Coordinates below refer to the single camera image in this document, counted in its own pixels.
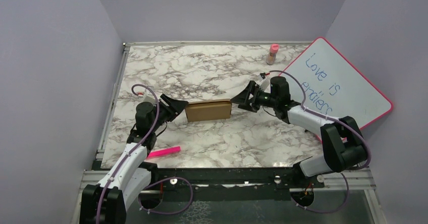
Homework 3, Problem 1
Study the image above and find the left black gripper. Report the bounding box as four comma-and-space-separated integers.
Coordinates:
150, 93, 189, 132

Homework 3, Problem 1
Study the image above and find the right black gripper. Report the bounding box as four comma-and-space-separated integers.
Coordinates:
230, 80, 278, 113

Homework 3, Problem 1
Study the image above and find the brown cardboard box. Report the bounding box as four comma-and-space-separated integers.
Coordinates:
185, 99, 232, 122

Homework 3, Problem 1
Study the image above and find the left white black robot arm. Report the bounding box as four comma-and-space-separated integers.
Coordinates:
79, 94, 188, 223

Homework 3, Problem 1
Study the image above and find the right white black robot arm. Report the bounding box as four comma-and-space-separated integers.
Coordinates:
231, 76, 370, 187

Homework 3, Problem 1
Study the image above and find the pink rectangular stick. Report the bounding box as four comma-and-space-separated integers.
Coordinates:
147, 146, 181, 158

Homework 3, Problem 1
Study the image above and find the pink-capped small bottle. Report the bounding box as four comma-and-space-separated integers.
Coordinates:
266, 44, 280, 65

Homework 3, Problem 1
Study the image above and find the pink-framed whiteboard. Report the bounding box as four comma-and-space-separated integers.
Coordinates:
285, 37, 394, 128

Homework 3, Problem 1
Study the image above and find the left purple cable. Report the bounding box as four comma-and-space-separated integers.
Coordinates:
96, 84, 195, 224

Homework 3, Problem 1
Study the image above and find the aluminium front frame rail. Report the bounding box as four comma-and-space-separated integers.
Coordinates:
70, 167, 389, 224

